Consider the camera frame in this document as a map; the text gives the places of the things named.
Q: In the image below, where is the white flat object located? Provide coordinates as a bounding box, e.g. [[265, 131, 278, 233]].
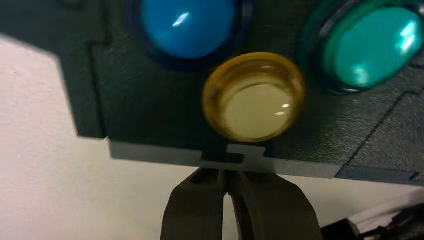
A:
[[347, 188, 424, 234]]

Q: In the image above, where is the dark box with arcade buttons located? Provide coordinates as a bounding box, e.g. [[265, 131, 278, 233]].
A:
[[0, 0, 424, 186]]

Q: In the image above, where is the yellow round push button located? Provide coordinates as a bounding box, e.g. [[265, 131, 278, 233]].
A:
[[201, 51, 306, 144]]

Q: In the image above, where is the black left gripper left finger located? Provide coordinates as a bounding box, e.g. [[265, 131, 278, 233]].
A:
[[160, 168, 228, 240]]

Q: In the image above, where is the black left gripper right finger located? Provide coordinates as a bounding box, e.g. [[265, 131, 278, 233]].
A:
[[226, 170, 323, 240]]

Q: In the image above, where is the blue round push button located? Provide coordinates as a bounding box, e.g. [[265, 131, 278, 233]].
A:
[[132, 0, 256, 70]]

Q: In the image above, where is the green round push button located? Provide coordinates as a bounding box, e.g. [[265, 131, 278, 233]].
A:
[[296, 0, 424, 95]]

